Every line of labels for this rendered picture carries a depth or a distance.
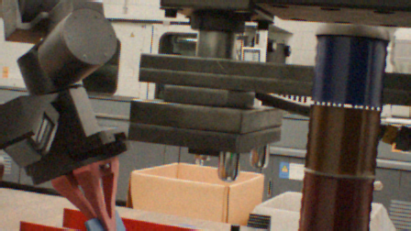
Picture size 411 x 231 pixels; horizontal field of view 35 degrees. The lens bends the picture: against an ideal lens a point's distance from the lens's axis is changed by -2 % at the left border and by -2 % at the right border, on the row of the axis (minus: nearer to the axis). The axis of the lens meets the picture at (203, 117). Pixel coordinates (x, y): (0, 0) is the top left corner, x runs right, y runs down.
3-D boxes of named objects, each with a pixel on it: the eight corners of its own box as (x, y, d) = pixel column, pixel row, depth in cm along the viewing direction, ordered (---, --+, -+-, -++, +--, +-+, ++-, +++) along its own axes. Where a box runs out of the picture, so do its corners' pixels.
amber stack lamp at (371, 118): (309, 162, 37) (315, 104, 37) (377, 170, 36) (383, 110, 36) (298, 170, 34) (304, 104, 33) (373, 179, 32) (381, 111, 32)
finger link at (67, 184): (134, 228, 64) (99, 137, 64) (73, 249, 66) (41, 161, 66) (160, 214, 70) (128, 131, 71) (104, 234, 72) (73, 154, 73)
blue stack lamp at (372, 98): (315, 101, 37) (320, 40, 37) (384, 107, 36) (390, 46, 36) (305, 100, 33) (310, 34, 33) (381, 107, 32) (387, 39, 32)
